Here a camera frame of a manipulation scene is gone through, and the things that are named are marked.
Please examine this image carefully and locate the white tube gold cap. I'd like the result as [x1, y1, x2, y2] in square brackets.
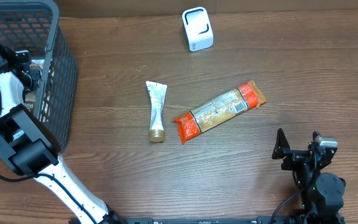
[145, 81, 167, 142]

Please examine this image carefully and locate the grey plastic shopping basket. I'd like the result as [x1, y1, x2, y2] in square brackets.
[0, 1, 78, 147]

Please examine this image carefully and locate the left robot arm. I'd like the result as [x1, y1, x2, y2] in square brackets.
[0, 44, 122, 223]

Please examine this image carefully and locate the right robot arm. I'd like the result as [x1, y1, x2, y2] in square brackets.
[269, 128, 346, 223]

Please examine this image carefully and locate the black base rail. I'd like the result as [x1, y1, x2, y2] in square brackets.
[68, 216, 346, 224]

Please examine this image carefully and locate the orange biscuit package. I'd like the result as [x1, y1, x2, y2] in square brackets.
[173, 80, 267, 144]

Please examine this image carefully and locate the white barcode scanner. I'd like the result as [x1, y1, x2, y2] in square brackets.
[182, 6, 214, 52]

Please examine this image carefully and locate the white brown snack pouch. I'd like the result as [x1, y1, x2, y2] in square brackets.
[24, 60, 45, 113]

